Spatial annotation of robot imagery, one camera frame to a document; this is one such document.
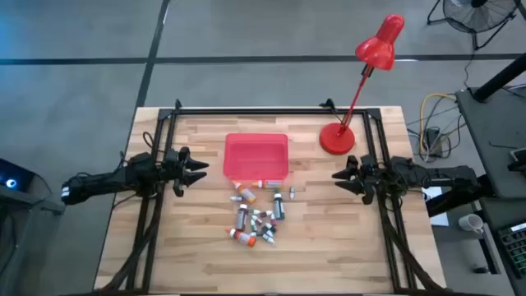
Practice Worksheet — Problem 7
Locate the black floor fan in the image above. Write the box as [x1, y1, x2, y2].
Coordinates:
[426, 0, 521, 51]

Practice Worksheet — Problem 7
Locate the black aluminium table frame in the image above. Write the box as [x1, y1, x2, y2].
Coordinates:
[125, 104, 418, 295]

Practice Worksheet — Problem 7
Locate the black backlit keyboard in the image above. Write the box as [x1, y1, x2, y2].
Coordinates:
[496, 221, 526, 280]

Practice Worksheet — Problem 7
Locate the black table leg bar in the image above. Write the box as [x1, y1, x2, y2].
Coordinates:
[425, 187, 494, 218]

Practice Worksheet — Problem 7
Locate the large orange coloring bottle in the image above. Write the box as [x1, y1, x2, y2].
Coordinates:
[224, 228, 257, 248]
[232, 181, 257, 204]

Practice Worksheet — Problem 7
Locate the yellow cable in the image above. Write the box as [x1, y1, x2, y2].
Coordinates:
[418, 93, 458, 155]

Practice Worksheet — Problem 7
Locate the gray side table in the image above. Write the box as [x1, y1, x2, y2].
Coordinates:
[454, 86, 526, 201]

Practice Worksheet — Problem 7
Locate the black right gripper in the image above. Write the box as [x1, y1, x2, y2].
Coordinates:
[331, 155, 380, 206]

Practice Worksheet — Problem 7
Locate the red desk lamp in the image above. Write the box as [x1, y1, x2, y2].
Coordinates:
[319, 13, 406, 156]

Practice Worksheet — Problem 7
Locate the white paper sheet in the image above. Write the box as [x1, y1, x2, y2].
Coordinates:
[421, 185, 450, 227]

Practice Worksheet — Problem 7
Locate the large yellow coloring bottle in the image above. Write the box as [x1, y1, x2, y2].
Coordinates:
[251, 179, 284, 190]

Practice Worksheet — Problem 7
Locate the large dark red coloring bottle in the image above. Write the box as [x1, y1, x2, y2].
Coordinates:
[235, 203, 249, 232]

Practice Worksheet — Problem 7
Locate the pink translucent plastic bin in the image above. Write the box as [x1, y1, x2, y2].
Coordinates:
[223, 132, 290, 182]

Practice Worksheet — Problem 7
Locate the dark gray desk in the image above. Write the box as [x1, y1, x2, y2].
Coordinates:
[478, 196, 526, 296]

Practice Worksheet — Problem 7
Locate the gray metal stand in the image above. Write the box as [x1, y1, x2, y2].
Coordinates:
[0, 184, 67, 296]

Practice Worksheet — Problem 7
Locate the white mug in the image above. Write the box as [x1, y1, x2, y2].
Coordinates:
[458, 213, 485, 235]

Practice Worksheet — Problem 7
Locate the black device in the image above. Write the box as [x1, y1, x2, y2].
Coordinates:
[508, 147, 526, 172]

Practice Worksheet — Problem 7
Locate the black cable bundle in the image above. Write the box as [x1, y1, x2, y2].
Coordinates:
[377, 197, 449, 295]
[97, 192, 165, 295]

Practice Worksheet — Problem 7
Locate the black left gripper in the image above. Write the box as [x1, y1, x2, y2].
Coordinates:
[162, 146, 210, 198]

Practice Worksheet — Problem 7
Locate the black pole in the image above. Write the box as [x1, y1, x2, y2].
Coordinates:
[472, 53, 526, 103]

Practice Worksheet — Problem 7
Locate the black power adapter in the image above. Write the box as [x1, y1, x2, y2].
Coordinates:
[425, 127, 443, 157]

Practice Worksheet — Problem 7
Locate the black computer with blue light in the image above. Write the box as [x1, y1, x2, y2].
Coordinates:
[0, 158, 37, 193]

